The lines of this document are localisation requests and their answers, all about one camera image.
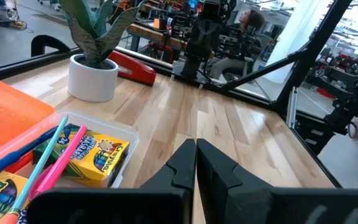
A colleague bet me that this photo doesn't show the red stapler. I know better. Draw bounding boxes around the red stapler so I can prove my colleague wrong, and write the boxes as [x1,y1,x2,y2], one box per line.
[108,50,157,88]

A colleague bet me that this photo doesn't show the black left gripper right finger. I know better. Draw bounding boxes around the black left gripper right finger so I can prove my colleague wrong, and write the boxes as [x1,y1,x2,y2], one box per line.
[196,139,272,224]

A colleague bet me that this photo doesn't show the teal pencil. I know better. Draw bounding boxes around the teal pencil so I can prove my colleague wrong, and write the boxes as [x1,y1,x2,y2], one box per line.
[0,115,70,224]

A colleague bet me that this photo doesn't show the tangled floor cables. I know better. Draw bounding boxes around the tangled floor cables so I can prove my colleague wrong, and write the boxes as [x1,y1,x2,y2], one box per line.
[0,6,28,31]

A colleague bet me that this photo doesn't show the yellow Crayola washable crayons box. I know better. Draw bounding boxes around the yellow Crayola washable crayons box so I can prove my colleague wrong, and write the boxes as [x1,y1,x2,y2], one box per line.
[32,123,131,189]

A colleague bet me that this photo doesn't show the background wooden table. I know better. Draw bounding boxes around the background wooden table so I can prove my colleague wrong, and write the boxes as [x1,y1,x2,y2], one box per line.
[126,23,195,52]

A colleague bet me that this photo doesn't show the blue pen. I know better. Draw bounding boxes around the blue pen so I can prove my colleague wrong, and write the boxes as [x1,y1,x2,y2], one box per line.
[0,123,73,181]

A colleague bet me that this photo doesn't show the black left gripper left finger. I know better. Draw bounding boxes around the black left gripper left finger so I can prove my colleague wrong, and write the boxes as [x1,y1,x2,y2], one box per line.
[140,139,197,191]

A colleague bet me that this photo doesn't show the green snake plant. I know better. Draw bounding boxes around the green snake plant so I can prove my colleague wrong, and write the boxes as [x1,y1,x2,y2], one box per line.
[57,0,145,68]

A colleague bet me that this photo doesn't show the black frame handle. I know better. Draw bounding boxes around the black frame handle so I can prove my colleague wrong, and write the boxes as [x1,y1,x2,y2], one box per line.
[30,34,71,57]

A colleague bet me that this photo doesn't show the clear plastic pencil box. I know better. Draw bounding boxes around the clear plastic pencil box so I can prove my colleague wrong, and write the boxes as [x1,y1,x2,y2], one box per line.
[0,109,140,224]

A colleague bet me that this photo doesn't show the orange plastic box lid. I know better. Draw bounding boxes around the orange plastic box lid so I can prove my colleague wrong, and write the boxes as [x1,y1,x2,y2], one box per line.
[0,74,56,160]

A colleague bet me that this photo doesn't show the white plant pot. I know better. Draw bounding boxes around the white plant pot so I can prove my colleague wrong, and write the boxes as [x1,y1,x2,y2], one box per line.
[67,54,120,103]

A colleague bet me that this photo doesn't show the pink pen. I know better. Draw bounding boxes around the pink pen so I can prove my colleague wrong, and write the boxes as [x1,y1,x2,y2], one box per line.
[28,125,89,200]

